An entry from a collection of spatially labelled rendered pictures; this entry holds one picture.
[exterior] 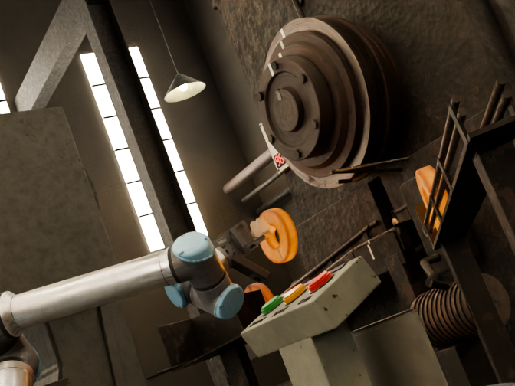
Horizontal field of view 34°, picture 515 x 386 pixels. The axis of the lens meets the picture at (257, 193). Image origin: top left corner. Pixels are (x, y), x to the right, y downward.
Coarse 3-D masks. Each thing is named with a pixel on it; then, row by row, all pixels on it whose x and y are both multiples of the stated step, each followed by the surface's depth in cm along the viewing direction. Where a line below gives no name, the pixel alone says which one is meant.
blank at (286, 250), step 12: (264, 216) 233; (276, 216) 228; (288, 216) 228; (276, 228) 230; (288, 228) 226; (264, 240) 236; (276, 240) 236; (288, 240) 226; (264, 252) 237; (276, 252) 232; (288, 252) 227
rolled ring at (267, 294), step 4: (252, 284) 282; (256, 284) 281; (260, 284) 281; (248, 288) 284; (252, 288) 282; (256, 288) 279; (260, 288) 278; (264, 288) 278; (244, 292) 287; (264, 292) 277; (268, 292) 277; (264, 296) 276; (268, 296) 276; (272, 296) 276; (268, 300) 275
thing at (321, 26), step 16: (288, 32) 231; (320, 32) 219; (336, 32) 214; (352, 32) 217; (272, 48) 239; (352, 48) 211; (352, 64) 212; (368, 64) 212; (368, 80) 211; (368, 96) 209; (384, 96) 213; (368, 112) 210; (384, 112) 214; (368, 128) 212; (384, 128) 216; (368, 144) 214; (288, 160) 244; (352, 160) 220; (368, 160) 220; (304, 176) 239; (336, 176) 227; (352, 176) 221
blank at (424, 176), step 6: (420, 168) 178; (426, 168) 176; (432, 168) 175; (420, 174) 175; (426, 174) 174; (432, 174) 173; (420, 180) 177; (426, 180) 173; (432, 180) 172; (420, 186) 181; (426, 186) 172; (420, 192) 185; (426, 192) 175; (444, 192) 170; (426, 198) 181; (444, 198) 170; (426, 204) 183; (444, 204) 170; (438, 222) 175
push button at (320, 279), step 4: (324, 272) 120; (328, 272) 120; (320, 276) 119; (324, 276) 119; (328, 276) 119; (312, 280) 121; (316, 280) 119; (320, 280) 118; (324, 280) 118; (308, 284) 121; (312, 284) 119; (316, 284) 118; (320, 284) 118; (308, 288) 120; (312, 288) 119; (316, 288) 118
